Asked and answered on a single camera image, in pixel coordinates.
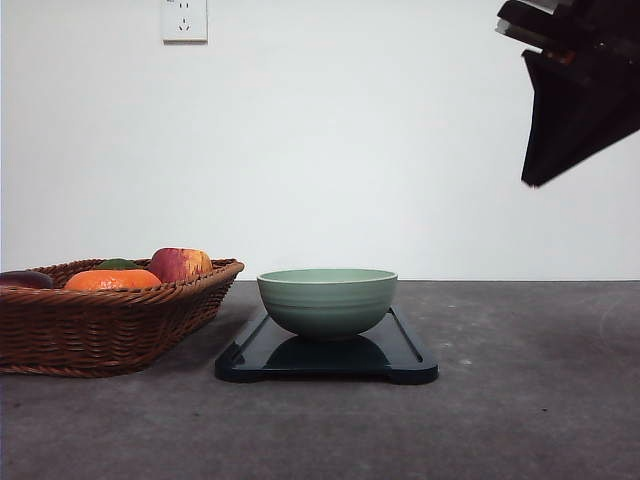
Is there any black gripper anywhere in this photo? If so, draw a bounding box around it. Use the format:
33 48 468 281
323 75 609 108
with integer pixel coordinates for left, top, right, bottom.
495 0 640 186

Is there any green ceramic bowl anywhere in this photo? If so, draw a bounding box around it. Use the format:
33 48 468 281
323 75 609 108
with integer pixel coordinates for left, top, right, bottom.
257 268 398 336

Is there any brown wicker basket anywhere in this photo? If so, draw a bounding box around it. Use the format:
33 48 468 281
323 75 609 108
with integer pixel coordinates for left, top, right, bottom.
0 258 245 377

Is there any dark blue rectangular tray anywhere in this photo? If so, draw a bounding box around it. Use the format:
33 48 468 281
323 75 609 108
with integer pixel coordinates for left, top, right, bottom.
215 309 439 384

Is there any red yellow apple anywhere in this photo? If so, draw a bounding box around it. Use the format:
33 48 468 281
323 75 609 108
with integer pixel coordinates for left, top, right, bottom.
149 248 213 283

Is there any green avocado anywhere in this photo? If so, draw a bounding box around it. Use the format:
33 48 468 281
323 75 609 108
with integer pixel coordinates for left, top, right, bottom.
96 258 139 270

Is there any orange tangerine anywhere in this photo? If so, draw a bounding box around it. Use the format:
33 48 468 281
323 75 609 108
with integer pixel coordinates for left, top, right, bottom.
64 269 162 290

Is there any dark purple fruit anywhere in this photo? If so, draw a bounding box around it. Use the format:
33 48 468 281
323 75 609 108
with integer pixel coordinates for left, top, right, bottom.
0 271 54 289

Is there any white wall socket left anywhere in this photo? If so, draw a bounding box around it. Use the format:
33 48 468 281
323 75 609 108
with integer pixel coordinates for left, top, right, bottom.
160 0 209 47

